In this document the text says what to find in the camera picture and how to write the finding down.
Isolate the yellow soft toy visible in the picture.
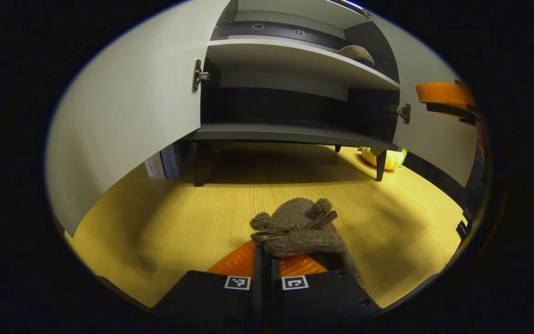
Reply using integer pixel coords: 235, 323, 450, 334
359, 147, 407, 171

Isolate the brown fuzzy shoe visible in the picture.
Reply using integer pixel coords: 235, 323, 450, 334
335, 45, 375, 67
250, 198, 365, 288

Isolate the white blue box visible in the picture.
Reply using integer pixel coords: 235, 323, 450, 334
144, 143, 184, 180

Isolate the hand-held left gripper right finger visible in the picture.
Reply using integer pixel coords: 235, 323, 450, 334
267, 254, 381, 321

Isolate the white shoe cabinet door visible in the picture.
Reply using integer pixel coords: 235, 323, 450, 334
46, 0, 230, 237
369, 12, 477, 187

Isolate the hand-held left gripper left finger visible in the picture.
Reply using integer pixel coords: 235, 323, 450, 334
153, 240, 264, 321

